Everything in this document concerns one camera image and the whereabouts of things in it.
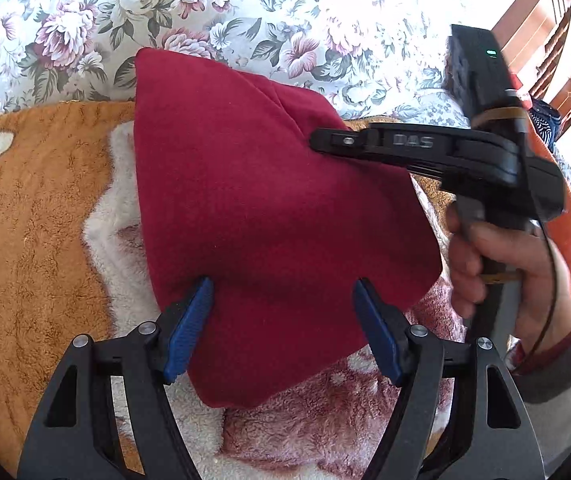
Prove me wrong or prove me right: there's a person's right forearm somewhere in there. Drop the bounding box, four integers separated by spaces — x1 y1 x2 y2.
508 305 571 406

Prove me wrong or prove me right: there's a black cable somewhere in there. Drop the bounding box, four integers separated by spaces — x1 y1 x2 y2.
513 217 563 373

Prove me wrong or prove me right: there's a wooden chair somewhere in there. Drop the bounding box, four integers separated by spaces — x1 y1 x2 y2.
493 0 571 111

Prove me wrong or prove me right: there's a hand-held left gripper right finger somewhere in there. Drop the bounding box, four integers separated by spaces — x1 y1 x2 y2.
354 278 546 480

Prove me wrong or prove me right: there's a dark blue patterned cloth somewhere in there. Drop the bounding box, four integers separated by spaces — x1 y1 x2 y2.
530 99 563 138

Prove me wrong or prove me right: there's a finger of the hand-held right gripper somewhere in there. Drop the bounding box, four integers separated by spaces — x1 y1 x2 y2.
310 123 491 169

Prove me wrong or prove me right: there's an orange plush blanket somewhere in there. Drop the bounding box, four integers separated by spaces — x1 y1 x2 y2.
0 100 516 480

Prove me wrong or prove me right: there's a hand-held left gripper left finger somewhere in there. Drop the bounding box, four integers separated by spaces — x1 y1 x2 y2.
18 276 215 480

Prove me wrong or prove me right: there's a red sweater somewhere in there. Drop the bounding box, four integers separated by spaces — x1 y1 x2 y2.
132 47 443 408

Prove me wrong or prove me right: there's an orange cloth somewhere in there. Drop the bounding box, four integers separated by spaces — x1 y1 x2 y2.
525 120 571 306

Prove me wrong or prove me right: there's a person's right hand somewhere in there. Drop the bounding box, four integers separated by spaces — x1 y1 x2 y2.
445 207 571 368

